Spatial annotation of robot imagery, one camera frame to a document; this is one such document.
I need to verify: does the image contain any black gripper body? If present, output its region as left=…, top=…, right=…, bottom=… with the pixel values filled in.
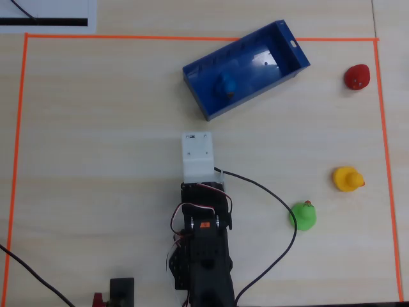
left=180, top=180, right=233, bottom=230

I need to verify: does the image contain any blue rubber duck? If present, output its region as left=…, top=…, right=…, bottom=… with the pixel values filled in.
left=213, top=72, right=238, bottom=100

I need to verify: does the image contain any green rubber duck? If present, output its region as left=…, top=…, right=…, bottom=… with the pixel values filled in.
left=289, top=200, right=317, bottom=232

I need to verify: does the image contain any small black box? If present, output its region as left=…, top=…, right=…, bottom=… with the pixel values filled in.
left=109, top=277, right=135, bottom=307

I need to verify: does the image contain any yellow rubber duck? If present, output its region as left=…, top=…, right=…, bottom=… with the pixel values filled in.
left=332, top=166, right=366, bottom=193

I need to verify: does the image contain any blue plastic box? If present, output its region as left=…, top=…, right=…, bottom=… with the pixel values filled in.
left=181, top=19, right=311, bottom=122

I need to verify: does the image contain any red rubber duck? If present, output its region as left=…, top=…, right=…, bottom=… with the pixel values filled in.
left=344, top=63, right=371, bottom=91

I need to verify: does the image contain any orange tape strip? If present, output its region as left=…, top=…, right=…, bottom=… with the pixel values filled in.
left=2, top=33, right=30, bottom=307
left=24, top=33, right=380, bottom=43
left=373, top=38, right=405, bottom=303

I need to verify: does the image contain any white paper with black stripe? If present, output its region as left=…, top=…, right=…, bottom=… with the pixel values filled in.
left=0, top=0, right=97, bottom=34

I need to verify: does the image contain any red black servo wire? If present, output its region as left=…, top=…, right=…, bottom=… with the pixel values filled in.
left=169, top=182, right=233, bottom=239

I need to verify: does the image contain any white camera box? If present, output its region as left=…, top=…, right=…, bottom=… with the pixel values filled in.
left=181, top=131, right=216, bottom=184

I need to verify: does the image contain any black camera cable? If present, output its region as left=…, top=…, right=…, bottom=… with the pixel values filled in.
left=213, top=166, right=298, bottom=304

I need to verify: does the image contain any thick black cable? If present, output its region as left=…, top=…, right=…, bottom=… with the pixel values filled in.
left=0, top=244, right=76, bottom=307

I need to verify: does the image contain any thin black cable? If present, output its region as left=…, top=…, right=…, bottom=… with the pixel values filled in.
left=10, top=0, right=38, bottom=20

